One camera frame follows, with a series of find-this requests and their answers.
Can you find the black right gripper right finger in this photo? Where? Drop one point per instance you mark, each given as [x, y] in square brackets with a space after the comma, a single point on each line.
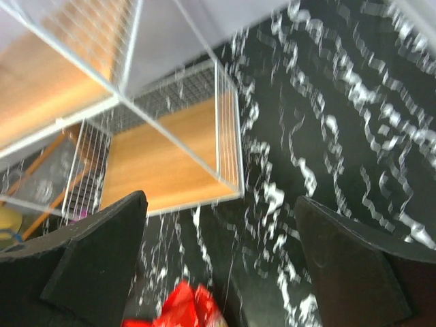
[361, 276]

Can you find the wooden cup rack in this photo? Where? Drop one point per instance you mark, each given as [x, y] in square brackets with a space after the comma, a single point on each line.
[40, 190]

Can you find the white wire wooden shelf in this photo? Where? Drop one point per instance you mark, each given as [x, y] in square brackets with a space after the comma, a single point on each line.
[138, 85]

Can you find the yellow mug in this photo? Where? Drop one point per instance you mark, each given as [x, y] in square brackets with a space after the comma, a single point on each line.
[11, 222]

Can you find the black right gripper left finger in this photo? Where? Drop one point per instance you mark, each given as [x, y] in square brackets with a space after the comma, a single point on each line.
[78, 275]

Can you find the red candy bag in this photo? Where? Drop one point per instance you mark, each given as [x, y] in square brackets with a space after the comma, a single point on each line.
[185, 307]

